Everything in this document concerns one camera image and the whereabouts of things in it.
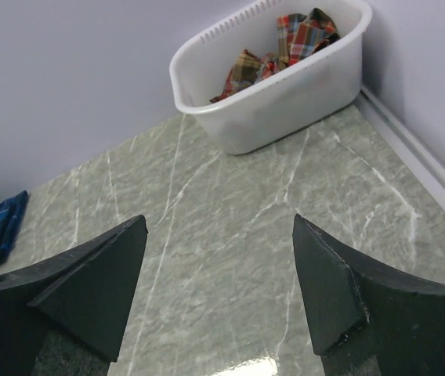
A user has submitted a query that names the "red plaid shirt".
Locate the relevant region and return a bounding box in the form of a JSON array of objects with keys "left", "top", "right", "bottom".
[{"left": 210, "top": 8, "right": 340, "bottom": 103}]

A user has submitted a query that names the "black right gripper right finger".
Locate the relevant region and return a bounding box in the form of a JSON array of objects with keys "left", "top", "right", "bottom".
[{"left": 292, "top": 215, "right": 445, "bottom": 375}]

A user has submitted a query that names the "aluminium side rail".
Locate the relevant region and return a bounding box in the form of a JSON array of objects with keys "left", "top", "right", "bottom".
[{"left": 355, "top": 86, "right": 445, "bottom": 211}]

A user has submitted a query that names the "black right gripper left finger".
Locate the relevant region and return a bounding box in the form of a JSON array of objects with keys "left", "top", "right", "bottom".
[{"left": 0, "top": 215, "right": 147, "bottom": 375}]

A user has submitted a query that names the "white plastic laundry basket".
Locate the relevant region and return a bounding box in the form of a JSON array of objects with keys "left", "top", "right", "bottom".
[{"left": 169, "top": 1, "right": 372, "bottom": 155}]

